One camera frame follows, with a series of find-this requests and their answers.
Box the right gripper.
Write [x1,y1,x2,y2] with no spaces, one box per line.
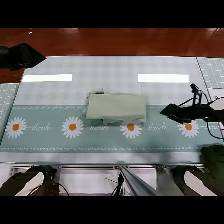
[172,105,210,125]

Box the pale green T-shirt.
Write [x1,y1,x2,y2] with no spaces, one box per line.
[82,89,148,126]

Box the dark green garment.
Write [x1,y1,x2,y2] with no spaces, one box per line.
[199,143,224,175]

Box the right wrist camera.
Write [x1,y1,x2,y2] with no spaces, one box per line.
[189,82,205,108]

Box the silver frame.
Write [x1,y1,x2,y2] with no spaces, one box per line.
[0,161,224,197]

